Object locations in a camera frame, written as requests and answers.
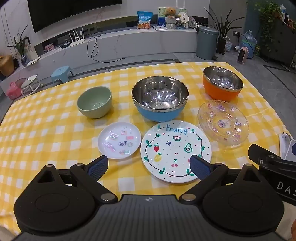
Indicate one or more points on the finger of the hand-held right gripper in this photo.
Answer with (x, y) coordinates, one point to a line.
(260, 154)

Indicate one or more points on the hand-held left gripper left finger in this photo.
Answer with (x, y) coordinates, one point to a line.
(99, 166)

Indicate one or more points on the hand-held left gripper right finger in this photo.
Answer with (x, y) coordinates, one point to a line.
(199, 168)

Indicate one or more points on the small white sticker plate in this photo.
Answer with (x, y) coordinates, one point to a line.
(119, 140)

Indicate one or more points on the white fruit print plate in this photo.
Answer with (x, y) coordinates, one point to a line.
(171, 148)

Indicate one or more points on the clear glass plate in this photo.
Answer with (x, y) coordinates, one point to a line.
(223, 122)

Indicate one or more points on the green ceramic bowl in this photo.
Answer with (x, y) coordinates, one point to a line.
(93, 104)

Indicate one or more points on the blue steel bowl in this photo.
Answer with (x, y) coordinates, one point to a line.
(159, 97)

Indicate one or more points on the orange steel bowl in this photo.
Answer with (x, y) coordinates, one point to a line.
(222, 81)

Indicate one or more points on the white phone stand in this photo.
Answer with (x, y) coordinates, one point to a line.
(284, 143)

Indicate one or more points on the yellow checked tablecloth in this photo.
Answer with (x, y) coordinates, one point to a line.
(50, 129)

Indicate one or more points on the light blue plastic stool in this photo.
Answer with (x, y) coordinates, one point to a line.
(62, 74)

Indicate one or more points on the pink space heater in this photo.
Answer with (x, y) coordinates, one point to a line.
(243, 55)

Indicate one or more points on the white hair dryer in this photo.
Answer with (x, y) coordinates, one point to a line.
(236, 48)

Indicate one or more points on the white round side table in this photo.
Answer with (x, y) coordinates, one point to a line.
(29, 81)

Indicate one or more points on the blue water jug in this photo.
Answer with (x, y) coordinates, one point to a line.
(248, 42)

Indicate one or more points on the small white woven basket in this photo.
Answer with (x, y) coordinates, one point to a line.
(228, 46)

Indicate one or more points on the potted plant in black pot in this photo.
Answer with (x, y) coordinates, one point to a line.
(221, 46)

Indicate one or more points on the dark grey cabinet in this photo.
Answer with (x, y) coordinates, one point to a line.
(282, 41)

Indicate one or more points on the pink bag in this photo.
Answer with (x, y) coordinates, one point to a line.
(12, 91)

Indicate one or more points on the grey green trash can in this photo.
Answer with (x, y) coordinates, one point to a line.
(207, 42)

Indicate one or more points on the white marble tv console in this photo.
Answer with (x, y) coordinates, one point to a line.
(120, 44)

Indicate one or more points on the white router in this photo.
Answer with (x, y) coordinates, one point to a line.
(77, 41)

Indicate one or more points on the white card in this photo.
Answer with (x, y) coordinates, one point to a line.
(32, 52)

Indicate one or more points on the green ivy plant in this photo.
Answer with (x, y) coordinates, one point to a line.
(268, 20)

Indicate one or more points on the plant in blue vase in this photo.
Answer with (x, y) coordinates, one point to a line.
(23, 56)

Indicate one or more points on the brown woven basket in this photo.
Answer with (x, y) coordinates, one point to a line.
(6, 66)

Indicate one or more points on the blue box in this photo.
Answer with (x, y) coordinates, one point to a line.
(162, 21)

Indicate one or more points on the blue snack bag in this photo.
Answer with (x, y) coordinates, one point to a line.
(145, 22)

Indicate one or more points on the brown teddy bear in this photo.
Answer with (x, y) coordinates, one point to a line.
(171, 17)

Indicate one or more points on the black television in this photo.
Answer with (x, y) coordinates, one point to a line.
(74, 11)

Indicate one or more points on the pink photo frame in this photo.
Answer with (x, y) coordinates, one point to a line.
(49, 47)

